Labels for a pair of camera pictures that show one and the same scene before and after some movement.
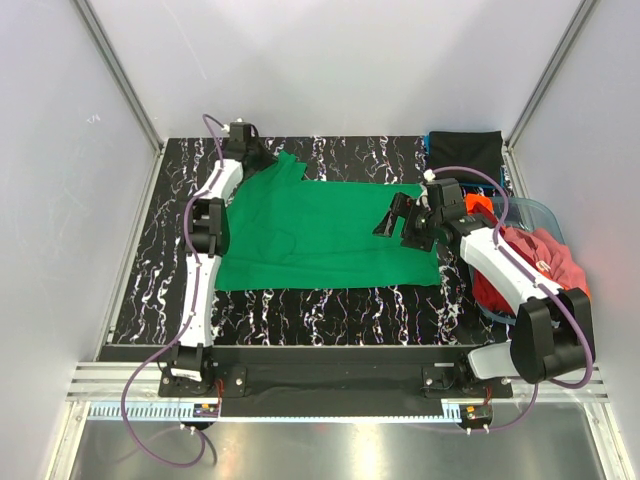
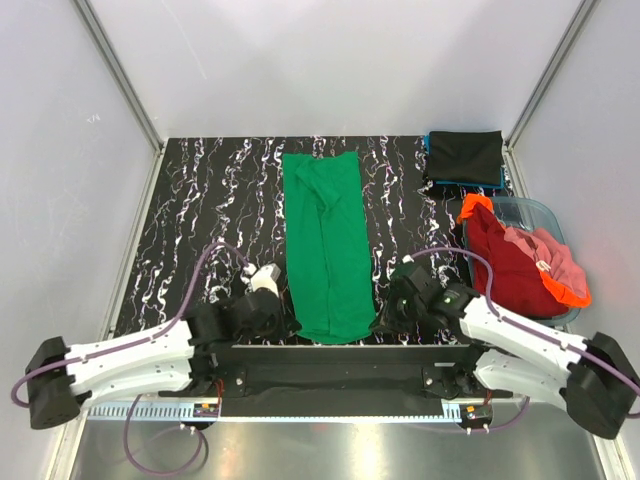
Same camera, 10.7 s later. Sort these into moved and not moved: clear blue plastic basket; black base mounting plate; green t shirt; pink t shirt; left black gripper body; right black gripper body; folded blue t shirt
Moved: right black gripper body; left black gripper body; green t shirt
Not moved: black base mounting plate; folded blue t shirt; clear blue plastic basket; pink t shirt
